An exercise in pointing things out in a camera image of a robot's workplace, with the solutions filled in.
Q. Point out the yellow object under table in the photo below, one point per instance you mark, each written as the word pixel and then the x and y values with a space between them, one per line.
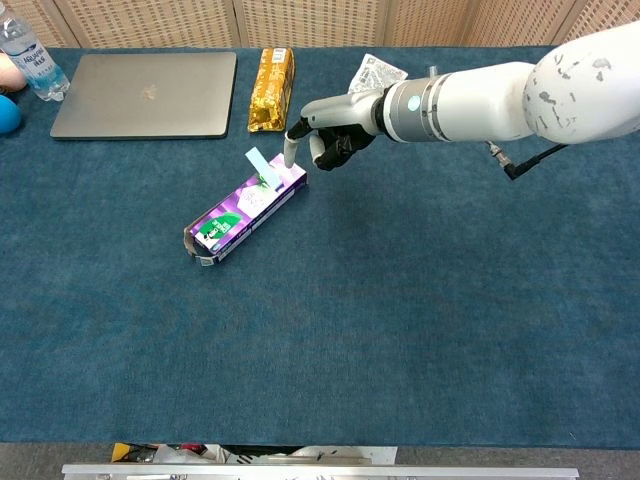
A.
pixel 120 451

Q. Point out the pink round object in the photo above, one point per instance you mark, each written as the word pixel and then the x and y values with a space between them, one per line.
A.
pixel 10 72

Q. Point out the white spout pouch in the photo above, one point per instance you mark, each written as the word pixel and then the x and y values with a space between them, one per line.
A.
pixel 375 72

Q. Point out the woven folding screen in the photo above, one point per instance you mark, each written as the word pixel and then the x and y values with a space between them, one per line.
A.
pixel 320 22

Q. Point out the clear plastic water bottle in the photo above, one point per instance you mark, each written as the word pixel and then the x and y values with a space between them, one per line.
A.
pixel 40 70

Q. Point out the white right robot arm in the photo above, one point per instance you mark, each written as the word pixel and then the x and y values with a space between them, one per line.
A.
pixel 500 100

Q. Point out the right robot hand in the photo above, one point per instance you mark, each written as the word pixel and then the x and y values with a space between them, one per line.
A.
pixel 340 112

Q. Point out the gold foil snack package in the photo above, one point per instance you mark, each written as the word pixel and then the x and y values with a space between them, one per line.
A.
pixel 270 90

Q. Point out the white plastic clutter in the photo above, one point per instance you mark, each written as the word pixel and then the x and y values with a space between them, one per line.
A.
pixel 175 454

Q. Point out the grey closed laptop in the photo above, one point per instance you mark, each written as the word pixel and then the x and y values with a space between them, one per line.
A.
pixel 145 95

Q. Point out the purple carton box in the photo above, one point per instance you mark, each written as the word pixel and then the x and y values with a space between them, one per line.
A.
pixel 235 220

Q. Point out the blue ball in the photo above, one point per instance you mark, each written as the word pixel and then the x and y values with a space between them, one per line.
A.
pixel 7 115

